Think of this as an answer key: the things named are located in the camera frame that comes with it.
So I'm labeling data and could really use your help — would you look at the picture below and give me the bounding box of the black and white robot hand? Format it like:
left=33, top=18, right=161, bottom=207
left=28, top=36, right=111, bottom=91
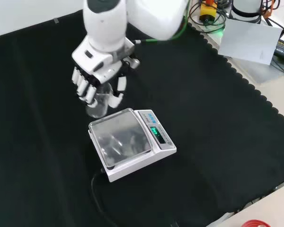
left=71, top=35, right=141, bottom=108

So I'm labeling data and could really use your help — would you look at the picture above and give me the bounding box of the clear glass beaker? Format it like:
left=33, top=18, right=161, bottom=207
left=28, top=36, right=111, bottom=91
left=85, top=83, right=114, bottom=119

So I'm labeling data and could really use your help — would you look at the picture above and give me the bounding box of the white electronic balance steel pan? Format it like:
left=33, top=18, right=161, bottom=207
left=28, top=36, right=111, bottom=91
left=88, top=107, right=178, bottom=183

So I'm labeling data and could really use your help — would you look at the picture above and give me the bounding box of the black cloth with scalloped edge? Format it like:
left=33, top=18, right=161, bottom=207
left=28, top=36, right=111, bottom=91
left=0, top=9, right=284, bottom=227

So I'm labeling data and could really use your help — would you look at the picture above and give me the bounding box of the yellow stop button box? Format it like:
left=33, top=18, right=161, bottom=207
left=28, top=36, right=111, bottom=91
left=199, top=0, right=217, bottom=24

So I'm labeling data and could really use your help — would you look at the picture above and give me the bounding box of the pale board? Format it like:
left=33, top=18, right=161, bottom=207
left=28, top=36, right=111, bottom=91
left=218, top=18, right=283, bottom=65

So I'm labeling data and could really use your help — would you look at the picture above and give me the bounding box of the white cylinder with black band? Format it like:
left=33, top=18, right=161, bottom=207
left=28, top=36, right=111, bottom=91
left=228, top=0, right=267, bottom=25

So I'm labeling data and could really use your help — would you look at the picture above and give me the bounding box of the red round object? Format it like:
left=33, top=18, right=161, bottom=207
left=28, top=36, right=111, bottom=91
left=241, top=219, right=271, bottom=227

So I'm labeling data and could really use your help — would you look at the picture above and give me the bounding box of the green cable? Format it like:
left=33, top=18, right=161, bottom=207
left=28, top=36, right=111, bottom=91
left=135, top=0, right=192, bottom=44

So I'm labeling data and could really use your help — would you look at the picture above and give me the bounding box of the black balance power cable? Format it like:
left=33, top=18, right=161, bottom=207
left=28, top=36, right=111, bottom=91
left=90, top=167, right=124, bottom=227

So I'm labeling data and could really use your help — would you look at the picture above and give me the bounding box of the black cable loop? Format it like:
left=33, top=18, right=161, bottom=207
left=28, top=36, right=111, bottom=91
left=188, top=0, right=229, bottom=34

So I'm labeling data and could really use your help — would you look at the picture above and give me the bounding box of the black adapter cable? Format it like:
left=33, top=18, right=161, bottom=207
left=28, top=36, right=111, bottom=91
left=271, top=55, right=284, bottom=77

